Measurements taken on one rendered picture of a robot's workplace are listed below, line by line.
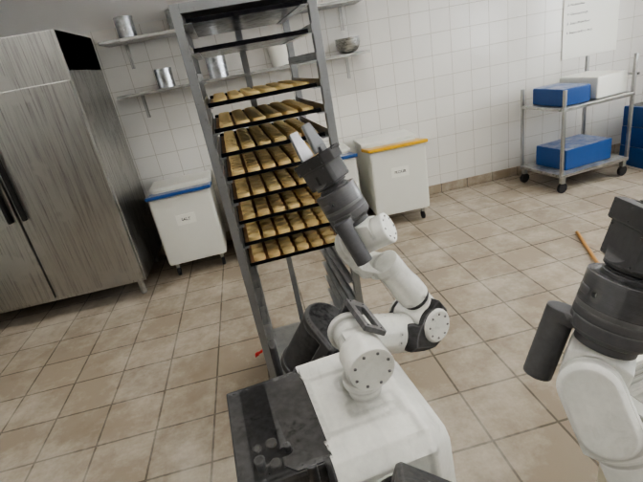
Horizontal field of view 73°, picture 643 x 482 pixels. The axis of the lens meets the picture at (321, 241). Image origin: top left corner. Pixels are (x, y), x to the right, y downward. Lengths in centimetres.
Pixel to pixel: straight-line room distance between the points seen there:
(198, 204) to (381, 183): 161
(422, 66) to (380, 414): 424
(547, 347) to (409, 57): 420
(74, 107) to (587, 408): 345
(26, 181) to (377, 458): 348
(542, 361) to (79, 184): 344
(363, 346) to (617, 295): 30
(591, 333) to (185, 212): 356
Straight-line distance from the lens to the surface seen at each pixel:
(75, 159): 368
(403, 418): 67
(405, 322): 100
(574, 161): 488
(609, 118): 597
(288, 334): 261
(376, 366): 62
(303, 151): 91
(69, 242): 389
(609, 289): 55
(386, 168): 399
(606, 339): 56
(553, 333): 59
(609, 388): 57
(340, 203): 86
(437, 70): 478
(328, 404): 70
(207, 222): 391
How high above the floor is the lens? 159
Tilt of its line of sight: 23 degrees down
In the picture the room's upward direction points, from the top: 11 degrees counter-clockwise
